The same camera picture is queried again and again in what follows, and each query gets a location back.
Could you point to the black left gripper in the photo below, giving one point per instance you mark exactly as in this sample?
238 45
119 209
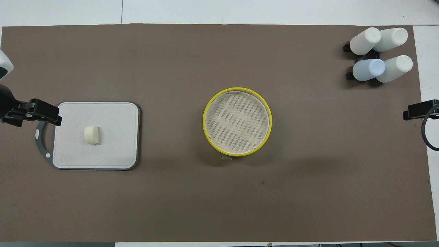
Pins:
8 103

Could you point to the white steamed bun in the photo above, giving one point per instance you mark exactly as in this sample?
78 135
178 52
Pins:
91 134

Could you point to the yellow rim bamboo steamer lid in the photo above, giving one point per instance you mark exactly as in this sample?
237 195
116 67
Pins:
236 121

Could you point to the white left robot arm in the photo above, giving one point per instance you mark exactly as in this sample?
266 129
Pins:
4 65

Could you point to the white plastic cup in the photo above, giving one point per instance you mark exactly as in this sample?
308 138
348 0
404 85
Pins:
364 42
396 68

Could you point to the light blue plastic cup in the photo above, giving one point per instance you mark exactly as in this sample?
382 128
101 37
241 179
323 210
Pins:
368 70

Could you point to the white cup with blue rim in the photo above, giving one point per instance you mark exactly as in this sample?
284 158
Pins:
393 37

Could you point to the white cutting board grey rim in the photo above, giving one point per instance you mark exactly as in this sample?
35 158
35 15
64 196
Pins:
113 137

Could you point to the black cup rack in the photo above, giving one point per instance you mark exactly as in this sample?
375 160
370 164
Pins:
346 48

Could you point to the clear tape piece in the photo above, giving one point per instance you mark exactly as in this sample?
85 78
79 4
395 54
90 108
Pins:
227 157

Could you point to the brown table mat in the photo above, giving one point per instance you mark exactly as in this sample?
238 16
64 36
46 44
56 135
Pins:
219 206

